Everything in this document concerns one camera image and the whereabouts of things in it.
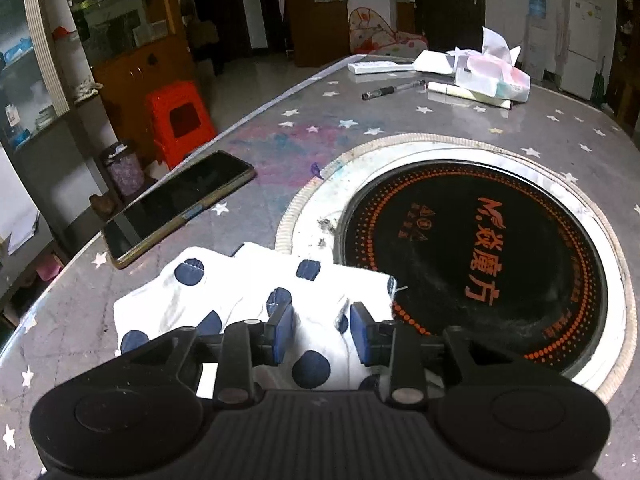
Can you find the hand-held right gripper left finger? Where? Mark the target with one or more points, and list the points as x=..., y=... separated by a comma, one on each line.
x=282, y=332

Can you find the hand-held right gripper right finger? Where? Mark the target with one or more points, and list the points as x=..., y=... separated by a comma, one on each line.
x=361, y=335

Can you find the white polka dot garment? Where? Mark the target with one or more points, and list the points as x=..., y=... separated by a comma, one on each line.
x=200, y=305

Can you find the built-in round induction cooker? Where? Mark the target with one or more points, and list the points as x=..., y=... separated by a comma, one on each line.
x=475, y=260

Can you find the black smartphone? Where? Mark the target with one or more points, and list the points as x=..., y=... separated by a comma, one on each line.
x=175, y=205

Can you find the purple patterned jar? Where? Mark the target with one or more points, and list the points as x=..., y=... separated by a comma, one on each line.
x=124, y=172

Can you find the red plastic stool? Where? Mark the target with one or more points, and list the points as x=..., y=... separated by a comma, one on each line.
x=175, y=120

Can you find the black pen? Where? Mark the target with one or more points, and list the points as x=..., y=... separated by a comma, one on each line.
x=395, y=90

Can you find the pale yellow notepad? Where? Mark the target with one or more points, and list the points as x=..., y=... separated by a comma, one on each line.
x=465, y=94

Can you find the white remote control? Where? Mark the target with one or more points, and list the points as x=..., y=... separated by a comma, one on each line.
x=380, y=66

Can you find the white paper sheet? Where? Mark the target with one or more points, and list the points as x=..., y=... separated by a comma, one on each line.
x=432, y=61

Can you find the pastel tissue pack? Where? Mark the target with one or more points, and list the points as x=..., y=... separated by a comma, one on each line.
x=492, y=77

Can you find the floral mesh food cover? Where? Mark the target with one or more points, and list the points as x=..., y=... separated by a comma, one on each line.
x=375, y=32

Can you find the dark wooden door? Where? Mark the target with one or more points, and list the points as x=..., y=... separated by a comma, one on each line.
x=447, y=5

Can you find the white water dispenser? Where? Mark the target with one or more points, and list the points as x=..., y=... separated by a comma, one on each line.
x=536, y=35

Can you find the white refrigerator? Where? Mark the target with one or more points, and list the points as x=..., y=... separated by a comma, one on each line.
x=582, y=45

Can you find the wooden wall cabinet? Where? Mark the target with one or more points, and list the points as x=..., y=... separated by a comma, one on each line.
x=130, y=75

